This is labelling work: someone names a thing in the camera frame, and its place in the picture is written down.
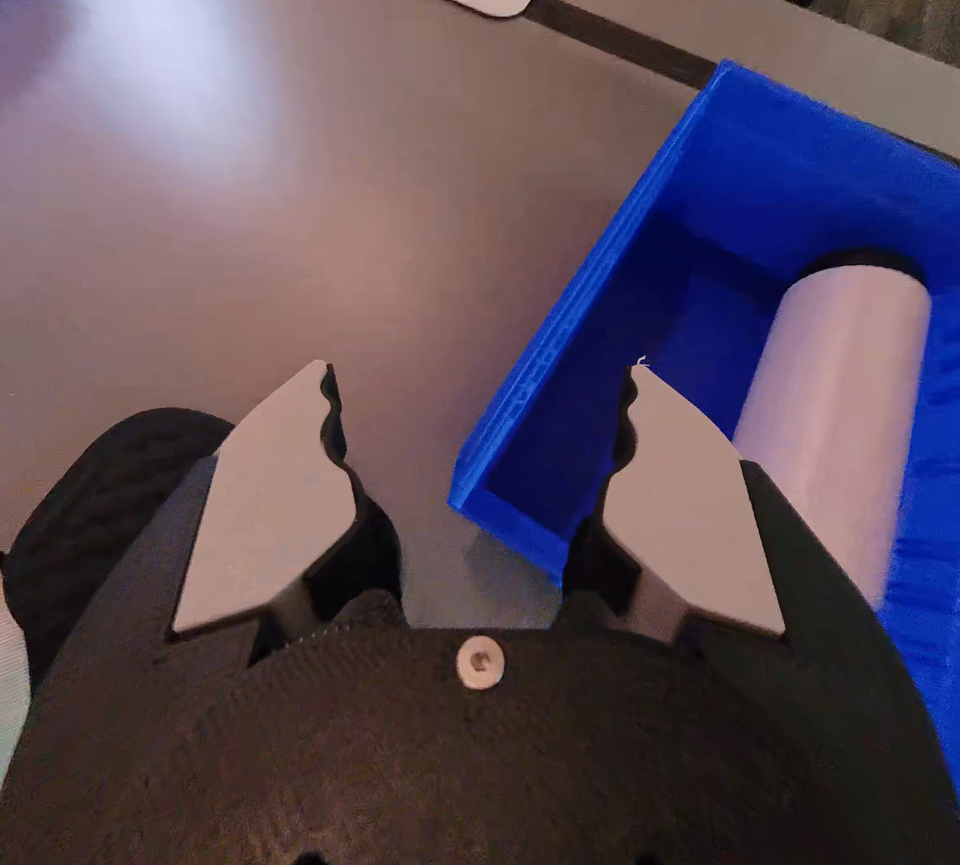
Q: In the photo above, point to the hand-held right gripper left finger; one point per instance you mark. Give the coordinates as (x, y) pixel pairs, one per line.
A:
(262, 505)

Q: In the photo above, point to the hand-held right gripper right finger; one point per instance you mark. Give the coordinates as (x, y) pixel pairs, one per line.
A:
(690, 512)

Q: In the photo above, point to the white plastic bottle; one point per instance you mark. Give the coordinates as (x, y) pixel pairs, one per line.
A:
(825, 430)

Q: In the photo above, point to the black bottle lid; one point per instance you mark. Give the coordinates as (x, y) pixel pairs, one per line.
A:
(862, 259)

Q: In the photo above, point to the blue plastic bin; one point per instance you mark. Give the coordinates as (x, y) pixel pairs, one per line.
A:
(750, 167)

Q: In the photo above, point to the person's white hoodie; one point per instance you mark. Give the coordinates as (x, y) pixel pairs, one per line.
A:
(11, 655)

